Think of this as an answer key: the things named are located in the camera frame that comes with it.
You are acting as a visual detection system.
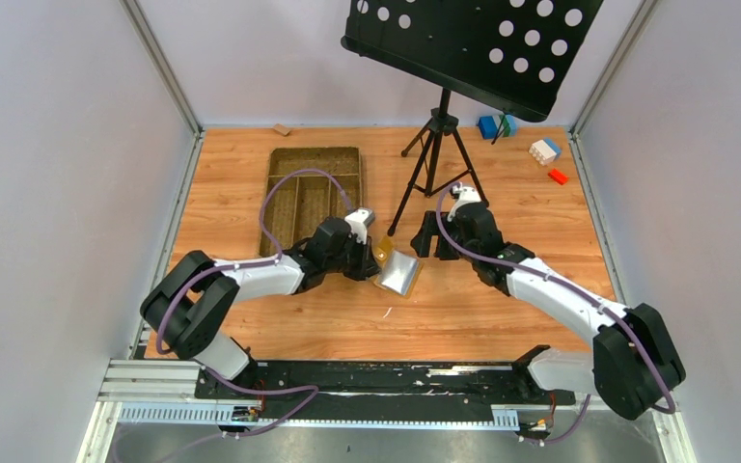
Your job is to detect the yellow leather card holder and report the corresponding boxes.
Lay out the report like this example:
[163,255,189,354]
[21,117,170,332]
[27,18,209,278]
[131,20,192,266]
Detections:
[372,235,423,298]

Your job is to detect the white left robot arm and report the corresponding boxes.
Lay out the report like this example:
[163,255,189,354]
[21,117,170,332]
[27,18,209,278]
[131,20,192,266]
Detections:
[140,208,379,380]

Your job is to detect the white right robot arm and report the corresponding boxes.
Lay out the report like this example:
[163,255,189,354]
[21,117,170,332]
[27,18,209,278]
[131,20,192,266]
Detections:
[411,203,686,421]

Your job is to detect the woven straw divided tray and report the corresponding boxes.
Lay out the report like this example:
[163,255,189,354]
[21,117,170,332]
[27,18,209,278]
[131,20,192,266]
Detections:
[264,147,364,249]

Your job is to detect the red toy block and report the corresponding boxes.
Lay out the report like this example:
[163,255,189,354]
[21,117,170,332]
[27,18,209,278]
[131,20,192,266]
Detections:
[548,169,569,185]

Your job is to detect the blue green toy block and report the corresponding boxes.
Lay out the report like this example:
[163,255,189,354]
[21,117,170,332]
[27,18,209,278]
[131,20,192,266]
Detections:
[477,114,518,142]

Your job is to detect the white blue toy block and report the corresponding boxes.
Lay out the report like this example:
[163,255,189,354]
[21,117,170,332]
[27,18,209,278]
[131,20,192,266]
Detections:
[529,138,563,166]

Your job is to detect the small wooden block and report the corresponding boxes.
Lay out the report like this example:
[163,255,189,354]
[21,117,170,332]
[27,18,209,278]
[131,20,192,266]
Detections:
[272,123,292,137]

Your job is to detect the black music stand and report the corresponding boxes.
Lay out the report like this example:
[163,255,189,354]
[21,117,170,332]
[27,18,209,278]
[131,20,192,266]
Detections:
[341,0,602,205]

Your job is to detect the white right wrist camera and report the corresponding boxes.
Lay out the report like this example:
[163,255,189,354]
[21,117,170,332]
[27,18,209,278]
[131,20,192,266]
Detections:
[450,183,483,207]

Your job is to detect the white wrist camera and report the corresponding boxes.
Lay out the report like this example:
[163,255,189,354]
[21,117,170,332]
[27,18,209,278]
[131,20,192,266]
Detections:
[450,183,483,207]
[343,207,375,245]

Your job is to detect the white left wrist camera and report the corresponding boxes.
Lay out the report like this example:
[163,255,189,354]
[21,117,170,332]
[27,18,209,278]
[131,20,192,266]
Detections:
[343,207,375,245]

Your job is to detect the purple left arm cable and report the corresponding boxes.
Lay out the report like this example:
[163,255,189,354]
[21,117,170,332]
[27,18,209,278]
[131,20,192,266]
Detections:
[107,168,360,463]

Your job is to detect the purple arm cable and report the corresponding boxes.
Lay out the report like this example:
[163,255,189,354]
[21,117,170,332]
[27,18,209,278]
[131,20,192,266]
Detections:
[434,181,677,447]
[107,168,360,463]

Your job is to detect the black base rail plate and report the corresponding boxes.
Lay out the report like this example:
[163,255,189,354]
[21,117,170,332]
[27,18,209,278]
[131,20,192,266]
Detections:
[194,360,576,423]

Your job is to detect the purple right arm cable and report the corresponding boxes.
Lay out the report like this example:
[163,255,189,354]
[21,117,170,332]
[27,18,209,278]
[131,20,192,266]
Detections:
[434,181,677,447]

